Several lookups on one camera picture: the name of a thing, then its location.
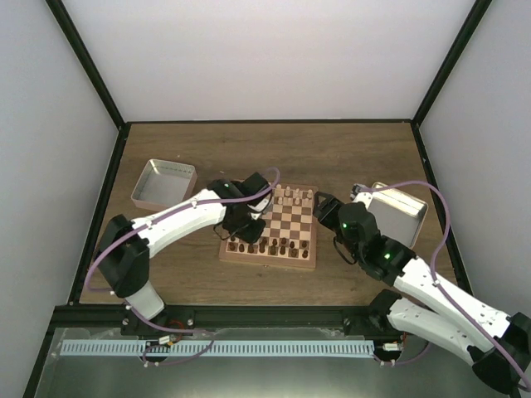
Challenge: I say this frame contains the black enclosure frame post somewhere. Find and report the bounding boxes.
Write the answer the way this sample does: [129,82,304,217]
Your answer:
[44,0,125,128]

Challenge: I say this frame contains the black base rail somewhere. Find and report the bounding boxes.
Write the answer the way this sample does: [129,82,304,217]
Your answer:
[50,303,400,338]

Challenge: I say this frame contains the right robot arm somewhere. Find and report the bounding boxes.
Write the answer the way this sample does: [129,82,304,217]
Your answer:
[313,192,530,395]

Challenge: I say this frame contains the pink metal tray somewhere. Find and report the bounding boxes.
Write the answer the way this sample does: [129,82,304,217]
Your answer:
[130,159,197,211]

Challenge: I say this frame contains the gold metal tray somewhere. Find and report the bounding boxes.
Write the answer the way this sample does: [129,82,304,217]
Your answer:
[368,188,428,249]

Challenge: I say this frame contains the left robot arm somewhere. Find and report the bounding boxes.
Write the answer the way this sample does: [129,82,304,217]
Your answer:
[85,172,276,335]

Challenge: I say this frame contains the light blue cable duct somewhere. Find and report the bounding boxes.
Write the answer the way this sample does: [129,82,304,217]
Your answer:
[59,340,374,359]

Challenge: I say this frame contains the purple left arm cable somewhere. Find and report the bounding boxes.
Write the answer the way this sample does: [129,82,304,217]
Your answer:
[85,167,281,332]

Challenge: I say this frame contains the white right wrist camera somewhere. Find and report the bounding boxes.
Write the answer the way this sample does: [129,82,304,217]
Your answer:
[350,184,373,209]

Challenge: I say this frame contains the wooden chess board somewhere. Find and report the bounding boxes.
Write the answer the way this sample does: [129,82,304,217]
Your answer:
[219,184,318,270]

